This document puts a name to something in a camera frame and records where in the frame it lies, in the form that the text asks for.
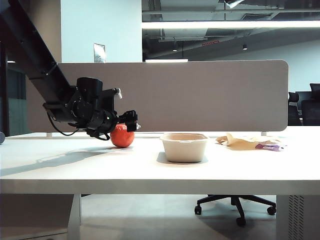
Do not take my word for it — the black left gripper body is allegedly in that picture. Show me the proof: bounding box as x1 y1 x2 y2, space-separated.
86 109 129 138

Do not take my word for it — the orange fruit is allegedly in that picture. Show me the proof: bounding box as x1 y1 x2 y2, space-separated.
109 123 136 149

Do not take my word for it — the beige paper lunchbox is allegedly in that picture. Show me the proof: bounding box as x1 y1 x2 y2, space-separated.
159 132 210 164

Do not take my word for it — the grey desk divider panel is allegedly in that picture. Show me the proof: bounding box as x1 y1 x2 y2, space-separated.
25 59 289 134

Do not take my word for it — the crumpled brown paper bag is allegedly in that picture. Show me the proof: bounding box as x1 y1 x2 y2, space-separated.
215 132 285 152

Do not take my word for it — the black office chair base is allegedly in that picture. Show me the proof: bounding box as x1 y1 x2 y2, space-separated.
194 194 277 227

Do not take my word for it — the long ceiling light strip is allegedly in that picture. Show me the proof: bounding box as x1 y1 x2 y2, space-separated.
141 20 320 31

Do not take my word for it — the purple snack packet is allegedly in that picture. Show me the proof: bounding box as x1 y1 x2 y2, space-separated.
254 142 286 153

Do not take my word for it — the black background office chair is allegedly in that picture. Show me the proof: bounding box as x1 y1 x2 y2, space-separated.
300 82 320 126
287 91 304 126

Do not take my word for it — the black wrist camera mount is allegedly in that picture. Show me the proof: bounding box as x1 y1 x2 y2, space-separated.
101 87 124 114

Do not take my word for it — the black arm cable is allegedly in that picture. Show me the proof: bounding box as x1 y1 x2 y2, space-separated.
46 109 111 142

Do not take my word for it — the paper wall sign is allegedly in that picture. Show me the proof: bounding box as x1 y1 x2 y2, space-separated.
93 42 107 64

